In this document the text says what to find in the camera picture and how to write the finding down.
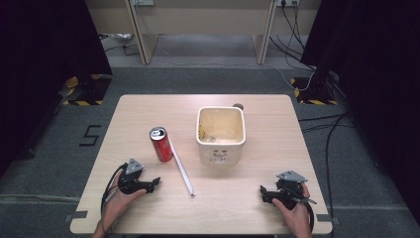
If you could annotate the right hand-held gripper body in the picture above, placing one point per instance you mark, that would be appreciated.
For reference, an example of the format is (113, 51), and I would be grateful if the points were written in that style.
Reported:
(289, 193)

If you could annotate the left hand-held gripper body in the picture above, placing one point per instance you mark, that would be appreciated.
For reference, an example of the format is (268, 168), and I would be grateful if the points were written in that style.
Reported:
(132, 183)

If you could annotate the white stick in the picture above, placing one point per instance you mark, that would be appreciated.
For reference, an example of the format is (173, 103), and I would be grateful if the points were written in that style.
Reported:
(183, 172)

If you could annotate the red soda can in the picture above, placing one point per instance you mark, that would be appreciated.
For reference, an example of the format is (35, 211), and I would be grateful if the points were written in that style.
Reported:
(161, 147)

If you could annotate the cream square bin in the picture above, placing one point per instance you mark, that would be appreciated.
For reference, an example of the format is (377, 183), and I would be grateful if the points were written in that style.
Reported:
(204, 155)

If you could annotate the person's right hand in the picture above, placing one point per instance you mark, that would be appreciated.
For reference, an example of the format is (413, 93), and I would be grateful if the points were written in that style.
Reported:
(297, 218)

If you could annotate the person's left hand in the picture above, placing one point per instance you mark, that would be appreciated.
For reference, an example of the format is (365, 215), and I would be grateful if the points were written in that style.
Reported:
(114, 205)

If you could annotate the grey tape strip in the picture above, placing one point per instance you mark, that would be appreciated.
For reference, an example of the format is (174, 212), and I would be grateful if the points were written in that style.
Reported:
(327, 218)
(77, 215)

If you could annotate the black stand base hazard tape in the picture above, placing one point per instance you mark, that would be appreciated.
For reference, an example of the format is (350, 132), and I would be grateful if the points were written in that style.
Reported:
(312, 94)
(86, 91)

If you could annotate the black curtain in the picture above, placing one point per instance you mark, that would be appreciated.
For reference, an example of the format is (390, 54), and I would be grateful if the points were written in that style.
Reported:
(39, 66)
(379, 82)

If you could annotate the crumpled silver bag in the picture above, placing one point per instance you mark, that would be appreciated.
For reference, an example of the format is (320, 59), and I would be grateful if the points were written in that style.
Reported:
(121, 37)

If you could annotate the white desk frame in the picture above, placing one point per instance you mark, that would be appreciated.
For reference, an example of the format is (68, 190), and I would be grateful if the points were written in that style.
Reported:
(145, 39)

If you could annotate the white wall socket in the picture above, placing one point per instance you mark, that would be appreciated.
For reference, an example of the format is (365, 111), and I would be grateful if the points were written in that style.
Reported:
(142, 2)
(287, 2)

